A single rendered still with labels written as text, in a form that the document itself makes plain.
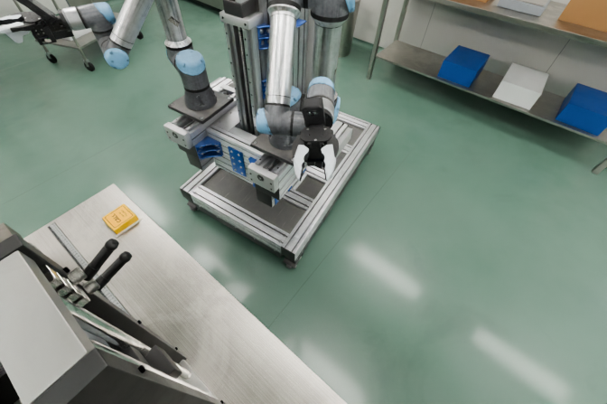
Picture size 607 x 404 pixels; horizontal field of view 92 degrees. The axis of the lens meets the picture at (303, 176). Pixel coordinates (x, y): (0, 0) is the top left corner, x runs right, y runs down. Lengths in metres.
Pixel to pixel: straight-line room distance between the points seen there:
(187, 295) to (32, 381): 0.60
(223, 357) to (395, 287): 1.27
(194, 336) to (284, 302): 0.99
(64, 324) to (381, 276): 1.72
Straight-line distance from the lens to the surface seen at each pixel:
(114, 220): 1.03
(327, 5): 0.95
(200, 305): 0.85
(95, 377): 0.28
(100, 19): 1.45
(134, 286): 0.93
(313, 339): 1.72
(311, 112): 0.62
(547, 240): 2.55
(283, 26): 0.92
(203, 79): 1.45
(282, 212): 1.77
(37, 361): 0.30
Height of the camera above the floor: 1.68
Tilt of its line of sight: 49 degrees down
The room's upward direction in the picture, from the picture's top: 3 degrees clockwise
